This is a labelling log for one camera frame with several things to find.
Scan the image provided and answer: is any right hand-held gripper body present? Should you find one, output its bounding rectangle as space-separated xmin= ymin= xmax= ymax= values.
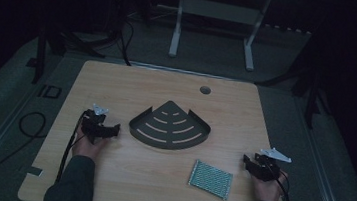
xmin=251 ymin=145 xmax=294 ymax=186

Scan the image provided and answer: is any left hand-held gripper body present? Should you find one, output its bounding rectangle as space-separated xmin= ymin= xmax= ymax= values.
xmin=80 ymin=102 xmax=111 ymax=146

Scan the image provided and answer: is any person's right hand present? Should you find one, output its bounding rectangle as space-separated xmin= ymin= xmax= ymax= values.
xmin=249 ymin=167 xmax=290 ymax=201

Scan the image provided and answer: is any person's left hand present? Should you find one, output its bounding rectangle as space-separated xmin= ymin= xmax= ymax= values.
xmin=71 ymin=126 xmax=111 ymax=165

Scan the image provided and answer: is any teal patterned rectangular pad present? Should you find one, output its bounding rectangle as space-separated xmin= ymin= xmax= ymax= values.
xmin=185 ymin=158 xmax=235 ymax=201

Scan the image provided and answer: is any dark metal corner shelf rack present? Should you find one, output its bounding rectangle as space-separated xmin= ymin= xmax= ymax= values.
xmin=126 ymin=96 xmax=215 ymax=155

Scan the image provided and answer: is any dark tape strip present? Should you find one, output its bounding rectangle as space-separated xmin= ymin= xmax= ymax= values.
xmin=25 ymin=165 xmax=45 ymax=178

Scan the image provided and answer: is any black tripod stand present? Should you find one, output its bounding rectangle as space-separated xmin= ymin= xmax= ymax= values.
xmin=30 ymin=23 xmax=109 ymax=92
xmin=252 ymin=52 xmax=335 ymax=132

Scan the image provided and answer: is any white metal stand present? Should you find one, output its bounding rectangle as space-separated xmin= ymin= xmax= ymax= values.
xmin=166 ymin=0 xmax=273 ymax=74

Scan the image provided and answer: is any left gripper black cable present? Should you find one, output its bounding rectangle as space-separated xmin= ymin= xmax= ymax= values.
xmin=54 ymin=108 xmax=89 ymax=186

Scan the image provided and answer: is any black floor cable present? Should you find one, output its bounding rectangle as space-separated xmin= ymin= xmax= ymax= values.
xmin=0 ymin=107 xmax=49 ymax=201

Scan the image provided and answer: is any round table cable hole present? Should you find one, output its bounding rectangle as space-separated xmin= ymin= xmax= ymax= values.
xmin=198 ymin=85 xmax=212 ymax=96

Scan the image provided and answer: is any black hanging cable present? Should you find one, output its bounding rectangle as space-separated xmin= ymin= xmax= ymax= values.
xmin=115 ymin=17 xmax=138 ymax=67

